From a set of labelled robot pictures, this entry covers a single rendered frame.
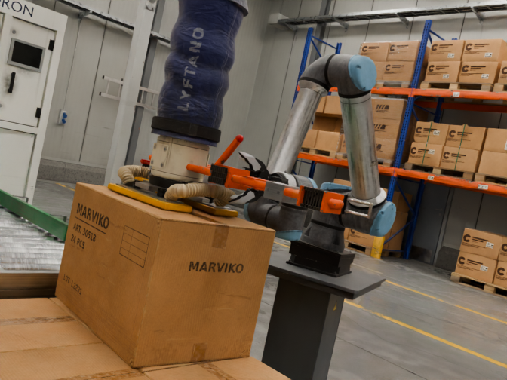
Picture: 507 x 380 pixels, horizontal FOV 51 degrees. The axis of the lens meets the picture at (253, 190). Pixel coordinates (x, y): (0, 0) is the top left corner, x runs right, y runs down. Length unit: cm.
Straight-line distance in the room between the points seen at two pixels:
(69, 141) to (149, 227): 1022
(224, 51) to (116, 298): 80
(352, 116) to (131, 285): 96
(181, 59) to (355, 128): 67
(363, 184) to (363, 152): 14
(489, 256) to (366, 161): 682
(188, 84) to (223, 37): 18
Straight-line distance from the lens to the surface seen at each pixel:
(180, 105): 164
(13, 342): 155
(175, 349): 151
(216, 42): 167
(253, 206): 183
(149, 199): 159
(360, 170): 202
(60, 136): 1151
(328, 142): 1047
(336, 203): 126
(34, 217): 318
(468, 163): 899
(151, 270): 139
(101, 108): 1184
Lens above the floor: 112
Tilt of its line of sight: 2 degrees down
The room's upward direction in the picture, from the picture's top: 12 degrees clockwise
